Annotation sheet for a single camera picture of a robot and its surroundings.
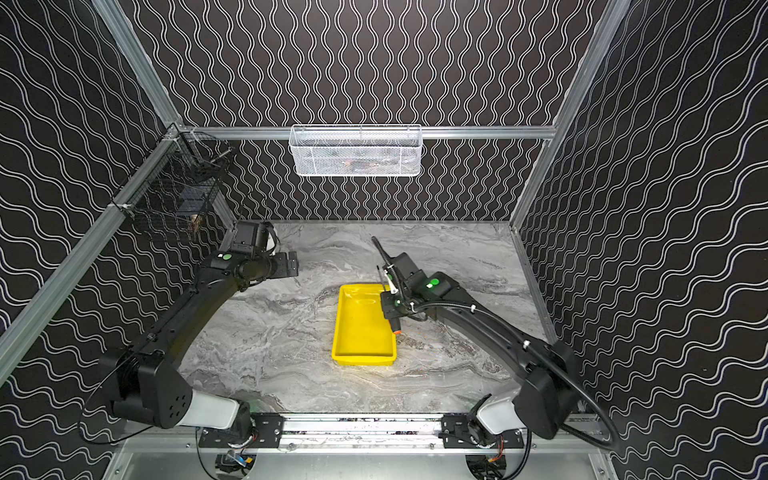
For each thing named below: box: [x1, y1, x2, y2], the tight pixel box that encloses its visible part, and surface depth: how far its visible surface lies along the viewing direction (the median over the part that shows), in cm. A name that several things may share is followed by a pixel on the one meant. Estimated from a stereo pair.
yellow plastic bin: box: [332, 284, 397, 366], surface depth 91 cm
